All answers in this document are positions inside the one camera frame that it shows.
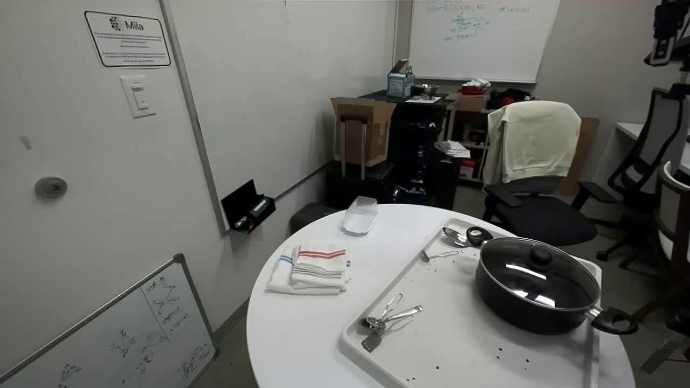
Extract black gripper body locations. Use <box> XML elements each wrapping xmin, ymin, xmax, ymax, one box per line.
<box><xmin>672</xmin><ymin>62</ymin><xmax>690</xmax><ymax>93</ymax></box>

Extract glass lid with black knob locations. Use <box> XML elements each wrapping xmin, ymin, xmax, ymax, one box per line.
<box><xmin>480</xmin><ymin>234</ymin><xmax>604</xmax><ymax>313</ymax></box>

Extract white desk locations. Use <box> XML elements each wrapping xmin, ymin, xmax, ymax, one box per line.
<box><xmin>614</xmin><ymin>119</ymin><xmax>650</xmax><ymax>143</ymax></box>

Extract black mesh office chair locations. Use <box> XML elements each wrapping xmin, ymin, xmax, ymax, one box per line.
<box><xmin>575</xmin><ymin>87</ymin><xmax>690</xmax><ymax>271</ymax></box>

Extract cream cloth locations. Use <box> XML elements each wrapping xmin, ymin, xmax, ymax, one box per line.
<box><xmin>482</xmin><ymin>99</ymin><xmax>583</xmax><ymax>187</ymax></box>

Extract black bag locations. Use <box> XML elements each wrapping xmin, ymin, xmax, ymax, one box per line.
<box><xmin>486</xmin><ymin>87</ymin><xmax>535</xmax><ymax>113</ymax></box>

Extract whiteboard with green writing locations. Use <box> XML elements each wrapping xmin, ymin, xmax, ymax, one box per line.
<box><xmin>407</xmin><ymin>0</ymin><xmax>565</xmax><ymax>87</ymax></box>

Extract red item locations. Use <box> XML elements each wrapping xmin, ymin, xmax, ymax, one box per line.
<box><xmin>460</xmin><ymin>78</ymin><xmax>492</xmax><ymax>98</ymax></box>

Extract wooden shelf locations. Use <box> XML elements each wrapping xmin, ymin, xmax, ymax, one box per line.
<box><xmin>445</xmin><ymin>90</ymin><xmax>499</xmax><ymax>187</ymax></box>

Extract white papers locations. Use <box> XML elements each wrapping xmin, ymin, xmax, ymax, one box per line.
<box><xmin>434</xmin><ymin>137</ymin><xmax>473</xmax><ymax>159</ymax></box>

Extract black filing cabinet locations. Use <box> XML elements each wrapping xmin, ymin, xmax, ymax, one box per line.
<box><xmin>390</xmin><ymin>95</ymin><xmax>451</xmax><ymax>206</ymax></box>

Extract large metal spoon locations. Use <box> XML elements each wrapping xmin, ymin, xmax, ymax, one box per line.
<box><xmin>440</xmin><ymin>223</ymin><xmax>470</xmax><ymax>250</ymax></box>

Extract blue tissue box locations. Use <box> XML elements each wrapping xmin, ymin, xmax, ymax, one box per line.
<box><xmin>387</xmin><ymin>68</ymin><xmax>414</xmax><ymax>101</ymax></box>

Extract brown cardboard box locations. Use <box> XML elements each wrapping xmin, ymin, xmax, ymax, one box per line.
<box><xmin>330</xmin><ymin>95</ymin><xmax>400</xmax><ymax>170</ymax></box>

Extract clear plastic lidded container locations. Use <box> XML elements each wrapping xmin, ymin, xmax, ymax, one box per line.
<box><xmin>338</xmin><ymin>195</ymin><xmax>380</xmax><ymax>238</ymax></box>

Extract white plastic tray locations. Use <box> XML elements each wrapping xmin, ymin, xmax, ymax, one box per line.
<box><xmin>338</xmin><ymin>216</ymin><xmax>604</xmax><ymax>388</ymax></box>

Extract black marker holder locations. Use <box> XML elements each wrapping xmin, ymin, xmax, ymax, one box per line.
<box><xmin>220</xmin><ymin>180</ymin><xmax>279</xmax><ymax>234</ymax></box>

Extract small leaning whiteboard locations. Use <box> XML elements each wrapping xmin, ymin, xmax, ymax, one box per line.
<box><xmin>0</xmin><ymin>252</ymin><xmax>219</xmax><ymax>388</ymax></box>

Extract black two-handled cooking pot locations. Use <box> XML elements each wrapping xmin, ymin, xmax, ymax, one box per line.
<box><xmin>467</xmin><ymin>224</ymin><xmax>641</xmax><ymax>337</ymax></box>

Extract large wall whiteboard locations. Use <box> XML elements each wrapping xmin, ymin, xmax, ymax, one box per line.
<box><xmin>158</xmin><ymin>0</ymin><xmax>402</xmax><ymax>233</ymax></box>

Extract white light switch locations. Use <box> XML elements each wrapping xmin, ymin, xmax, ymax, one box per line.
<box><xmin>118</xmin><ymin>73</ymin><xmax>158</xmax><ymax>121</ymax></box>

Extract white printed wall sign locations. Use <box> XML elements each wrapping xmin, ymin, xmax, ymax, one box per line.
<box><xmin>82</xmin><ymin>9</ymin><xmax>175</xmax><ymax>68</ymax></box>

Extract round grey wall stopper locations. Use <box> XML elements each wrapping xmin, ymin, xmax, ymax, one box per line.
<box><xmin>32</xmin><ymin>175</ymin><xmax>69</xmax><ymax>200</ymax></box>

